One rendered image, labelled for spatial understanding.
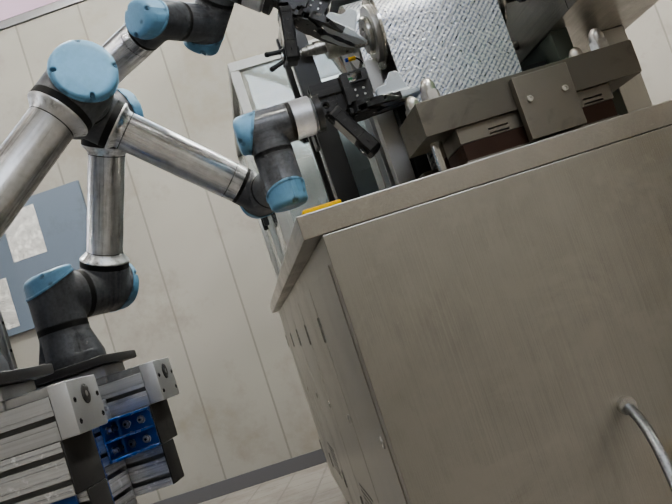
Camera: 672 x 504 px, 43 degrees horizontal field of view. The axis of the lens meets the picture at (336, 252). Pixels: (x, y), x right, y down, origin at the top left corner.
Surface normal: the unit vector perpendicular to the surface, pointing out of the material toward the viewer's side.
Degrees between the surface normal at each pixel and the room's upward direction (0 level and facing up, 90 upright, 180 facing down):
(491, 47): 90
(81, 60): 85
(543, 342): 90
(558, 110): 90
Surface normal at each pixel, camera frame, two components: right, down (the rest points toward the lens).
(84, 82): 0.41, -0.30
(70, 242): -0.07, -0.07
